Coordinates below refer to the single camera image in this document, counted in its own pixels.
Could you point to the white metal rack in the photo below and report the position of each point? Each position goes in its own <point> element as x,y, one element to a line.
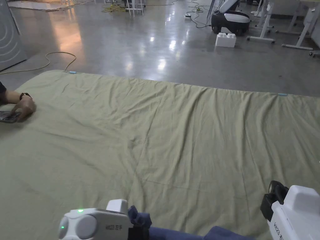
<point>135,7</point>

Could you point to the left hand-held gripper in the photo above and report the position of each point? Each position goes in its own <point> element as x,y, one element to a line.
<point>87,225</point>

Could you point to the white desk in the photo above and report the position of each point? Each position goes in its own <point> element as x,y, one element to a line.
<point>266,22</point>
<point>305,25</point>

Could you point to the white foam block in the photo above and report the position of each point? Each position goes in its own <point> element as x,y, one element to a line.
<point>225,41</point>

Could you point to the black phone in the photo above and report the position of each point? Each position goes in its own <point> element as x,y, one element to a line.
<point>7,117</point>

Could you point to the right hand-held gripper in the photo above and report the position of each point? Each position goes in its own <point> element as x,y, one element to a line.
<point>297,212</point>

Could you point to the white power strip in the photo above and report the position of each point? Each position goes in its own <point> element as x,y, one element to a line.
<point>187,15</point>

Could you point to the dark blue shirt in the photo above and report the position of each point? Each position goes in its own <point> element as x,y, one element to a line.
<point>172,234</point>

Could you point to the bed with pale green sheet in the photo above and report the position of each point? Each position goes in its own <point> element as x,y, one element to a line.
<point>175,140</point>

